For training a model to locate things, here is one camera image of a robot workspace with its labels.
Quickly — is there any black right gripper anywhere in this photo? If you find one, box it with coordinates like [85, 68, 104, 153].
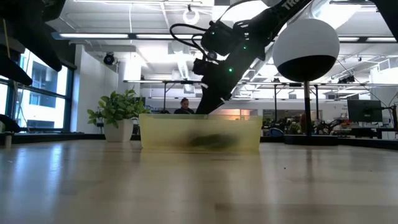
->
[195, 49, 259, 115]

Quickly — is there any wide black rubber band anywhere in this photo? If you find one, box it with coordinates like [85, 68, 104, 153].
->
[186, 133, 240, 150]

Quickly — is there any yellow translucent plastic bin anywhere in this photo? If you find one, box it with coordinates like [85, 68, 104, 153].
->
[139, 113, 264, 154]

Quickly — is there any person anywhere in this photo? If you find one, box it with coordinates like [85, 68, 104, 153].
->
[173, 97, 196, 115]

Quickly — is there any large black-framed window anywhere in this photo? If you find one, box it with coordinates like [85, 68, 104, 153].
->
[0, 46, 75, 133]

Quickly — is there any small green potted plant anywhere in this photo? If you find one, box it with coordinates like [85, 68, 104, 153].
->
[86, 89, 150, 143]

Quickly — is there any black ceiling spotlight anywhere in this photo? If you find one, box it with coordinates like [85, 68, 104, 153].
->
[103, 52, 116, 66]

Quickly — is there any white globe table lamp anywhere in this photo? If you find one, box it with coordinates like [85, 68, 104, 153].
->
[272, 17, 341, 146]

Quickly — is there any black computer monitor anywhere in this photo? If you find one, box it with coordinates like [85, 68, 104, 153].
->
[347, 99, 384, 124]

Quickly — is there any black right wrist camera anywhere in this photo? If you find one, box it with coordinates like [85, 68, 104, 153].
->
[192, 57, 210, 77]

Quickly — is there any black background workstation frame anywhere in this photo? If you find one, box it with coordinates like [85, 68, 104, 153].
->
[123, 79, 398, 114]

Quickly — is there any black aluminium table frame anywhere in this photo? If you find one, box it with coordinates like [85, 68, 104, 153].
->
[0, 132, 398, 151]

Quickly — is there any black right camera cable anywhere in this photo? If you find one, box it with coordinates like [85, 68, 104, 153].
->
[169, 22, 215, 60]

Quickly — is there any white ring pendant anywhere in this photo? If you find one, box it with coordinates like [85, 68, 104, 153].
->
[182, 9, 200, 26]

